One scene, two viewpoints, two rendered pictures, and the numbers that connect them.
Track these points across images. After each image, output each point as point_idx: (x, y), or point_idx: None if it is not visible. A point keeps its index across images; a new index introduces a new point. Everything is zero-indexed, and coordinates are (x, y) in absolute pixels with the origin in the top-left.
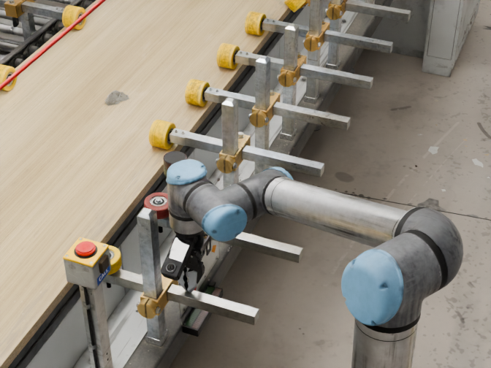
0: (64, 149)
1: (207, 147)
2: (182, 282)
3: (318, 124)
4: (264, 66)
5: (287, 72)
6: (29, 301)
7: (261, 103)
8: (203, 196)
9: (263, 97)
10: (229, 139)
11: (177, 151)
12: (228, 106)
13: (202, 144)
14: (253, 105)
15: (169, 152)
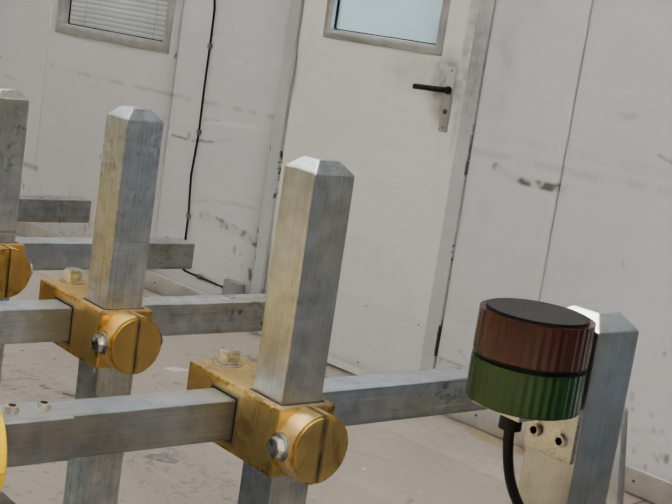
0: None
1: (164, 432)
2: None
3: (254, 330)
4: (157, 132)
5: (9, 246)
6: None
7: (129, 284)
8: None
9: (139, 259)
10: (319, 330)
11: (496, 298)
12: (338, 177)
13: (143, 423)
14: (54, 322)
15: (492, 306)
